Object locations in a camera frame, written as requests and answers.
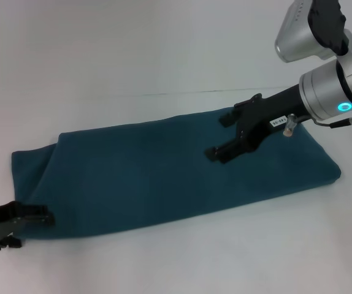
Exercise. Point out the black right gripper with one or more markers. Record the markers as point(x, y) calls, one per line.
point(268, 119)

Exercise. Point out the teal blue shirt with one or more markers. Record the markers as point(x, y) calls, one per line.
point(163, 171)

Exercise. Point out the silver metal plug fitting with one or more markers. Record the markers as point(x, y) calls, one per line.
point(289, 125)

